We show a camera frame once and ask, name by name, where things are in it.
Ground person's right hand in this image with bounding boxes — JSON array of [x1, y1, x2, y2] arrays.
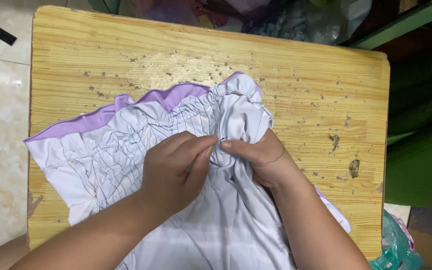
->
[[221, 128, 304, 193]]

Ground person's left hand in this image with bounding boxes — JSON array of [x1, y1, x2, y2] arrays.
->
[[140, 131, 220, 221]]

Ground white and lilac garment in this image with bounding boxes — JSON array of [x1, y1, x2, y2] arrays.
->
[[23, 71, 353, 270]]

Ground dark sewing thread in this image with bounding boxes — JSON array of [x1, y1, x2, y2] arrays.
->
[[257, 147, 286, 166]]

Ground heap of cloth and bags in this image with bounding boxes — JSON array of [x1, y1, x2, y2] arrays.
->
[[118, 0, 373, 46]]

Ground green plastic bag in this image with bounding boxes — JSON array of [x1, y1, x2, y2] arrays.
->
[[369, 209, 425, 270]]

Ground green fabric sheet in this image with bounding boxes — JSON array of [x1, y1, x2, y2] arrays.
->
[[384, 49, 432, 208]]

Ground person's leg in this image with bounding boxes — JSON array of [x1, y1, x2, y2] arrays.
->
[[0, 234, 30, 270]]

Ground green wooden bar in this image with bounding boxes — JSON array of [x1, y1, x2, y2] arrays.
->
[[350, 0, 432, 50]]

